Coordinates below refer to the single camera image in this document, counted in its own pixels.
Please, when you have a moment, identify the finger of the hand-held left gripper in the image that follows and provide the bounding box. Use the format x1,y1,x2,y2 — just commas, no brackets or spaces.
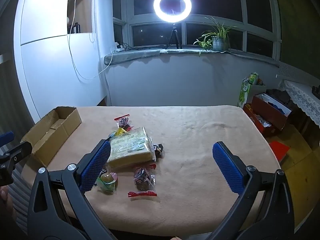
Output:
0,131,14,147
0,141,33,186

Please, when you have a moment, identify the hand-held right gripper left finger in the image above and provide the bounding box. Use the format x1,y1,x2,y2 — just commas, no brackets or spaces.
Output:
27,140,118,240

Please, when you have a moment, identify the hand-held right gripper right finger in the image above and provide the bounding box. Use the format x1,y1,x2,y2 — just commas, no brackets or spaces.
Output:
205,141,295,240

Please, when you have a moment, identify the sliced bread bag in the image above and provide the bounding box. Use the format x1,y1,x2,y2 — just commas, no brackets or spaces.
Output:
106,126,157,169

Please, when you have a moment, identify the brown cardboard box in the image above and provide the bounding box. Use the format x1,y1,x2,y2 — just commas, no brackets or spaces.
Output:
20,106,82,167

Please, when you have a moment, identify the yellow candy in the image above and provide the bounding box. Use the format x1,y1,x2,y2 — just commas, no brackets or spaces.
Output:
111,127,128,138

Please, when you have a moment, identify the red-edged snack packet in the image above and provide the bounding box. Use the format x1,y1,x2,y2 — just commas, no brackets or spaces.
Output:
134,164,157,183
114,114,133,131
127,179,158,200

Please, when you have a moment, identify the dark-wrapped chocolate bar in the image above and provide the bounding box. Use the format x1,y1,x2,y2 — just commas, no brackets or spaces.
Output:
152,144,165,158

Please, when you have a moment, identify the person's left hand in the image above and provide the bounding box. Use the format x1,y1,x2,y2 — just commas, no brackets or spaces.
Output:
0,186,10,205

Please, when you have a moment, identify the orange cardboard box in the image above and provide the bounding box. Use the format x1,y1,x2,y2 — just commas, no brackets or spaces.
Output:
243,103,277,137

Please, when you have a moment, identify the red paper sheet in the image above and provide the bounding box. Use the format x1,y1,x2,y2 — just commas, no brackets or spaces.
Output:
269,141,290,162

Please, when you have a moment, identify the red cardboard box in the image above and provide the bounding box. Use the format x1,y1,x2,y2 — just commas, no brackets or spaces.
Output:
251,93,292,130

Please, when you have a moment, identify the green white cardboard box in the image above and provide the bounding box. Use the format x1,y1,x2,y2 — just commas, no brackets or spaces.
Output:
237,77,267,109

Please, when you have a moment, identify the white cabinet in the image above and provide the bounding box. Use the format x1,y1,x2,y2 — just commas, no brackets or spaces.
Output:
14,0,110,123

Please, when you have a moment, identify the green drink carton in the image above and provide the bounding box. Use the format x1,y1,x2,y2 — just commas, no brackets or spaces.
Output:
248,72,260,85

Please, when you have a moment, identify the lace-covered side table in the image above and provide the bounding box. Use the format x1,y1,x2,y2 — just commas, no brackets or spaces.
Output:
279,79,320,127

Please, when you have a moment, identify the grey windowsill mat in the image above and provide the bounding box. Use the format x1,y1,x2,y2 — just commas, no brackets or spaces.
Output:
104,47,280,68

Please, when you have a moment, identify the potted spider plant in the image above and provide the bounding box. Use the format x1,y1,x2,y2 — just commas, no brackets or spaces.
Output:
194,16,238,57

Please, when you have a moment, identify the white framed window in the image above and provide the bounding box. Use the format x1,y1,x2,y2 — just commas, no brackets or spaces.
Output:
112,0,282,58

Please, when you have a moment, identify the white cable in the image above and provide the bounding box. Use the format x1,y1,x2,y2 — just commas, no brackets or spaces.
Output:
66,0,118,80

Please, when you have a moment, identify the ring light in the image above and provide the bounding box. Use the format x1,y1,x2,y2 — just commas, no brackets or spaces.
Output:
153,0,192,23

